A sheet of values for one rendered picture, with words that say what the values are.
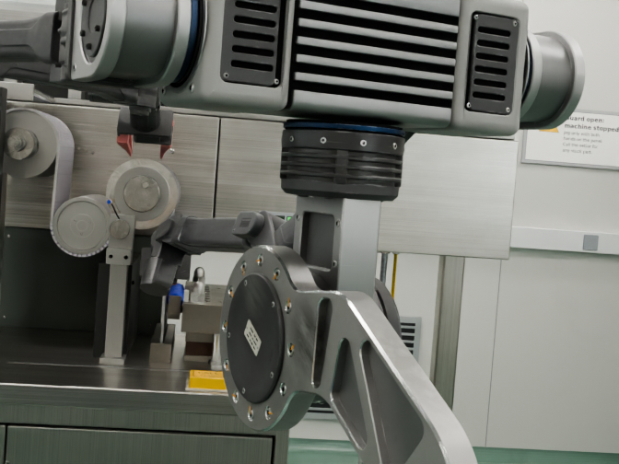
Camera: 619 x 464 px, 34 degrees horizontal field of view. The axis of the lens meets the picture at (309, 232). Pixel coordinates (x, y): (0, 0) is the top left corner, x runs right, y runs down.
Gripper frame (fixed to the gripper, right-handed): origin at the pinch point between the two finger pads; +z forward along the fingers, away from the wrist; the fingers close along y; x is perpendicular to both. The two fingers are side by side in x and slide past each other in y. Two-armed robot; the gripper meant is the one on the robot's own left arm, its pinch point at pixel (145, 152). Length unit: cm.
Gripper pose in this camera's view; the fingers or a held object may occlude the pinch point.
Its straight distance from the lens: 204.0
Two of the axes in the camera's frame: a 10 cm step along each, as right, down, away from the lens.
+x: 0.0, -8.0, 6.0
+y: 9.9, 0.7, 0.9
